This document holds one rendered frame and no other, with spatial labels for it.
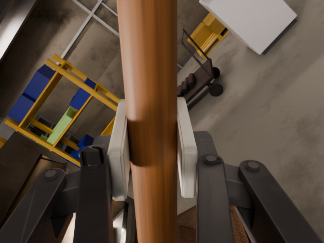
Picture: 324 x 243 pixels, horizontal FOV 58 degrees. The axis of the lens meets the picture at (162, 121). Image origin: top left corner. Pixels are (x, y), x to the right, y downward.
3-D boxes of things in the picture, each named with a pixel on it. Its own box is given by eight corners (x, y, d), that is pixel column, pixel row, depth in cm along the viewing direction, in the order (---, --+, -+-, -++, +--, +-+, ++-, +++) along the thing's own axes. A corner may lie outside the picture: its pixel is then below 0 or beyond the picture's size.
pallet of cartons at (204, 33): (230, 13, 665) (218, 1, 652) (241, 16, 595) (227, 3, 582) (197, 52, 696) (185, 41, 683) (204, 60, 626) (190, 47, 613)
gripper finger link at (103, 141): (108, 216, 13) (42, 219, 13) (117, 155, 18) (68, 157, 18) (104, 190, 13) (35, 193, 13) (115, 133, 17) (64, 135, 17)
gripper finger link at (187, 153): (182, 151, 14) (197, 150, 14) (173, 96, 20) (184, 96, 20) (182, 199, 15) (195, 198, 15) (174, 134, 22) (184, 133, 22)
